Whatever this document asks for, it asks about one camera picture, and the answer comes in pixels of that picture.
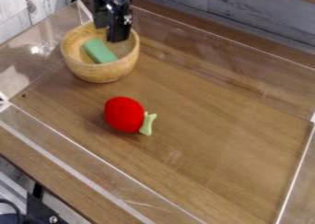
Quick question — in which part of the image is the green rectangular block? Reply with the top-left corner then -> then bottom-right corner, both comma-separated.
82,39 -> 118,64

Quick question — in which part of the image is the black clamp under table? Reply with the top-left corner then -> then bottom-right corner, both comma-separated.
24,183 -> 69,224

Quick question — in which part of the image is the clear acrylic tray barrier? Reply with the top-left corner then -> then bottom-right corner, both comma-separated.
0,2 -> 315,224

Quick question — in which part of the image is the black cable loop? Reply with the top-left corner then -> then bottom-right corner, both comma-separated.
0,198 -> 24,224

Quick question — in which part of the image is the brown wooden bowl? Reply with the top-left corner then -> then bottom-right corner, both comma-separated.
60,22 -> 140,83

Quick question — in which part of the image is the red plush tomato toy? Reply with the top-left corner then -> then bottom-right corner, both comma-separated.
102,97 -> 157,136

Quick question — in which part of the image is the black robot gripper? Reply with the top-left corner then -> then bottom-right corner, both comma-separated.
90,0 -> 133,42

